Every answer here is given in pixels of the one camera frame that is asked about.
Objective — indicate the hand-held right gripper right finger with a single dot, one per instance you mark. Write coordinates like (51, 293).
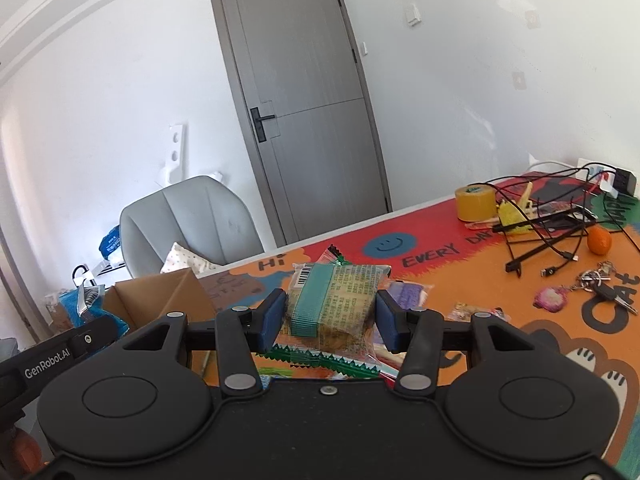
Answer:
(387, 323)

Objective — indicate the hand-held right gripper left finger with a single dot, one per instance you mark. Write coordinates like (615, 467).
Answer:
(272, 321)

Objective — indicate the purple snack packet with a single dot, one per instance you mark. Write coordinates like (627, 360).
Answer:
(410, 294)

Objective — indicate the blue snack packet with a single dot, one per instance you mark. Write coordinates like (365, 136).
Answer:
(72, 305)

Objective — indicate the teal label snack packet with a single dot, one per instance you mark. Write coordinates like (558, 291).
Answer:
(330, 305)

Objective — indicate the cardboard box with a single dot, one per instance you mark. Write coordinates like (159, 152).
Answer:
(160, 295)

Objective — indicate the pink white snack packet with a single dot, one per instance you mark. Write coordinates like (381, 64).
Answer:
(391, 371)

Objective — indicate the small clear snack packet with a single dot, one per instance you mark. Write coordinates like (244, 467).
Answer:
(462, 311)

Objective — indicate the black metal rack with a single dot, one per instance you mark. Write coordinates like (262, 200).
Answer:
(79, 272)

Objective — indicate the white dotted pillow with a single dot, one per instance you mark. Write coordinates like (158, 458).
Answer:
(190, 260)

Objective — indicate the colourful printed table mat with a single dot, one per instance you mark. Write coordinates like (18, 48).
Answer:
(500, 280)

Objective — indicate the grey chair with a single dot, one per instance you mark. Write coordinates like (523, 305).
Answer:
(200, 215)

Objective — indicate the blue plastic bag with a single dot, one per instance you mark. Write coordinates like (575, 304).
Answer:
(111, 241)

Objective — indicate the yellow tape roll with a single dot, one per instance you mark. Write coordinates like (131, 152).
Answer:
(475, 205)

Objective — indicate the yellow plastic bag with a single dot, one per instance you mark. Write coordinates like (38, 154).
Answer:
(512, 212)

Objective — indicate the grey door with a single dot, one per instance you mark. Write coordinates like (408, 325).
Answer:
(305, 110)

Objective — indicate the bunch of keys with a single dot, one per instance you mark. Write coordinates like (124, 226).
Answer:
(607, 290)

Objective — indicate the orange fruit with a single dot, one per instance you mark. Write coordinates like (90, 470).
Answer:
(599, 241)

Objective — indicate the white power strip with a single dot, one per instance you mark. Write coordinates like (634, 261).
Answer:
(595, 167)

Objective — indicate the black charger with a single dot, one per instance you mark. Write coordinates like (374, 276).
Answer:
(624, 181)

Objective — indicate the white light switch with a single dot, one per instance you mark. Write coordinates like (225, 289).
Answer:
(413, 14)

